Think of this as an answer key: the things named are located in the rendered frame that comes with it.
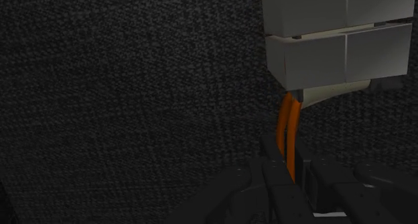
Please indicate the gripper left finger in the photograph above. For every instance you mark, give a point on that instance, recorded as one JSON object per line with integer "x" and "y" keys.
{"x": 277, "y": 197}

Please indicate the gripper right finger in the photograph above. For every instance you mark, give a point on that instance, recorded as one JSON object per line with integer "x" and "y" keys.
{"x": 359, "y": 197}

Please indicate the grey block furniture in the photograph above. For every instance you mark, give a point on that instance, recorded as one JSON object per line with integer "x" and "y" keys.
{"x": 310, "y": 60}

